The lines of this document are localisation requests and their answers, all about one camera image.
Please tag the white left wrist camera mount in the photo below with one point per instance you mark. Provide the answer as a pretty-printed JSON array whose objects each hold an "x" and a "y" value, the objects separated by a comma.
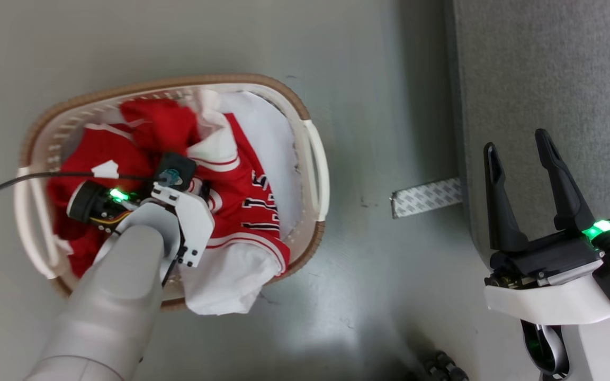
[{"x": 194, "y": 222}]

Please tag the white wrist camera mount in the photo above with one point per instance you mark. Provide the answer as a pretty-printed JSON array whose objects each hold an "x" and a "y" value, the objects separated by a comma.
[
  {"x": 194, "y": 222},
  {"x": 548, "y": 301}
]

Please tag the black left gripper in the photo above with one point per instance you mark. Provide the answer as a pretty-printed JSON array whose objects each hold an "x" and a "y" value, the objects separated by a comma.
[{"x": 90, "y": 203}]

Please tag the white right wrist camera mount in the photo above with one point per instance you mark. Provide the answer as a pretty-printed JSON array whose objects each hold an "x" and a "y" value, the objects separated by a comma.
[{"x": 548, "y": 301}]

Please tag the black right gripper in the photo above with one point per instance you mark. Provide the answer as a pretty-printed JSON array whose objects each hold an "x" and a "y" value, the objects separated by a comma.
[{"x": 548, "y": 256}]

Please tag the red white sports jersey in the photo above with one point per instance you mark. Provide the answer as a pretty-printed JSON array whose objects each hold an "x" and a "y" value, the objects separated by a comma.
[{"x": 231, "y": 185}]

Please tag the white patterned tape strip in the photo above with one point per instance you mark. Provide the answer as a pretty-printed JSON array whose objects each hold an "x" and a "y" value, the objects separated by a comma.
[{"x": 427, "y": 197}]

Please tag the grey fabric sofa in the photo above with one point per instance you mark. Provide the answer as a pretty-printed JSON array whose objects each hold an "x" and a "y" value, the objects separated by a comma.
[{"x": 548, "y": 63}]

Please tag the white laundry basket brown rim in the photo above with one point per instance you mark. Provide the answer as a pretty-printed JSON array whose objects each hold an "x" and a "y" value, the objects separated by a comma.
[{"x": 316, "y": 159}]

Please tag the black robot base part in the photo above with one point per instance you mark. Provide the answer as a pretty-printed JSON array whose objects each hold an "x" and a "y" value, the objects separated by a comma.
[{"x": 442, "y": 368}]

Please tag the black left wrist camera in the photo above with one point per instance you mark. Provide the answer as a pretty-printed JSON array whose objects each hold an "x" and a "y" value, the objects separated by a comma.
[{"x": 175, "y": 170}]

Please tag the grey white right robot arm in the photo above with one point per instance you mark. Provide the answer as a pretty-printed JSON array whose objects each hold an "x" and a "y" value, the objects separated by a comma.
[{"x": 601, "y": 349}]

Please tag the white cloth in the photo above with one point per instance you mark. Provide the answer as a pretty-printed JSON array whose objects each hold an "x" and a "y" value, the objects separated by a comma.
[{"x": 278, "y": 148}]

